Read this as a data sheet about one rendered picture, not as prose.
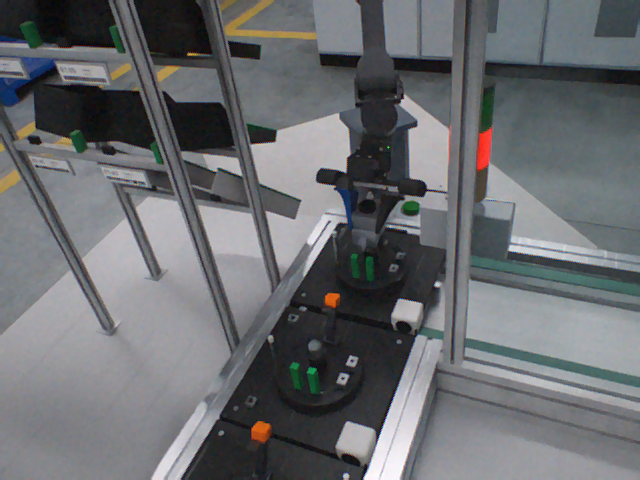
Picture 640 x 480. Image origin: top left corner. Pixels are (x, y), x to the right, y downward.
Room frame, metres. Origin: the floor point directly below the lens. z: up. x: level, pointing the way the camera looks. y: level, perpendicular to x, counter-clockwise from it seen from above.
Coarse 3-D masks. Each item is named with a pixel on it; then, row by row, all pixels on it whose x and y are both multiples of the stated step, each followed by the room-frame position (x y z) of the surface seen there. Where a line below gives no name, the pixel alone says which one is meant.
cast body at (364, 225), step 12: (360, 204) 0.79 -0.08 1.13; (372, 204) 0.79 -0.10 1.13; (360, 216) 0.77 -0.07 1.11; (372, 216) 0.77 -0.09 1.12; (360, 228) 0.77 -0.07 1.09; (372, 228) 0.76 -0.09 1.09; (384, 228) 0.80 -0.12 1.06; (360, 240) 0.75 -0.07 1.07; (372, 240) 0.75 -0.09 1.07; (360, 252) 0.74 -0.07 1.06
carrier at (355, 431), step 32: (320, 320) 0.68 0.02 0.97; (288, 352) 0.60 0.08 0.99; (320, 352) 0.56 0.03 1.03; (352, 352) 0.58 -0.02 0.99; (384, 352) 0.59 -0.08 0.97; (256, 384) 0.56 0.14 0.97; (288, 384) 0.54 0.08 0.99; (320, 384) 0.53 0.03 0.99; (352, 384) 0.52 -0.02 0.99; (384, 384) 0.53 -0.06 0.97; (224, 416) 0.51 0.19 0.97; (256, 416) 0.51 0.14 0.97; (288, 416) 0.50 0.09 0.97; (320, 416) 0.49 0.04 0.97; (352, 416) 0.48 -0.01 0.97; (384, 416) 0.47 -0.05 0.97; (320, 448) 0.44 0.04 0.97; (352, 448) 0.42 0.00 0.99
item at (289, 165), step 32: (288, 128) 1.63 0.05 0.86; (320, 128) 1.59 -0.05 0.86; (416, 128) 1.50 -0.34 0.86; (224, 160) 1.48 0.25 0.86; (256, 160) 1.46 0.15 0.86; (288, 160) 1.43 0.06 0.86; (320, 160) 1.40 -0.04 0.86; (416, 160) 1.32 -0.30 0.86; (448, 160) 1.30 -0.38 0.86; (288, 192) 1.26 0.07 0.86; (320, 192) 1.24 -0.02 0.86
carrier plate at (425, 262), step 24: (408, 240) 0.86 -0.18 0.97; (312, 264) 0.83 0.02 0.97; (432, 264) 0.78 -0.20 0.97; (312, 288) 0.76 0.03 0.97; (336, 288) 0.75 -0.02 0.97; (408, 288) 0.73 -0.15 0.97; (432, 288) 0.72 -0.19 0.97; (336, 312) 0.70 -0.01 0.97; (360, 312) 0.68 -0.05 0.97; (384, 312) 0.68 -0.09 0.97
